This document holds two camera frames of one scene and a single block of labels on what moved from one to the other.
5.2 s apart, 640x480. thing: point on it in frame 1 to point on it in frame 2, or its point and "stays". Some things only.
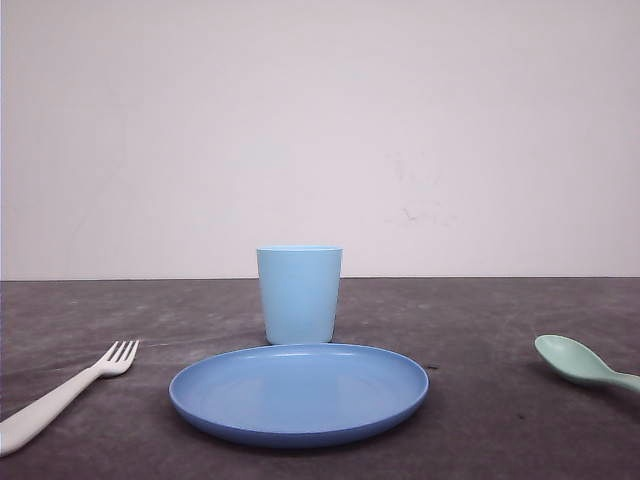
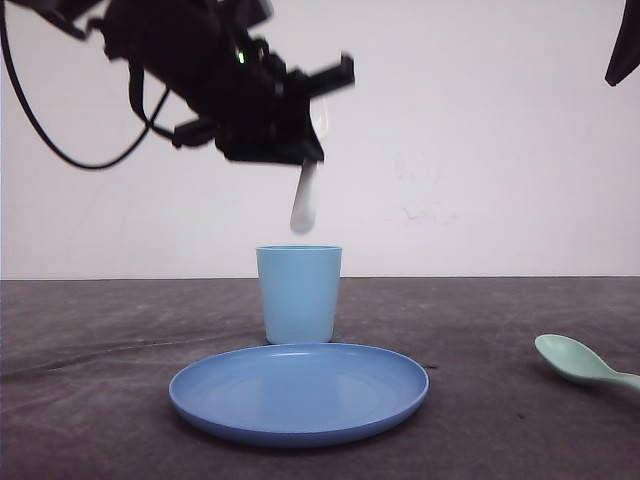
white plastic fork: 34,421 to 303,212
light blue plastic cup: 300,291 stays
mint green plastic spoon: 572,358 stays
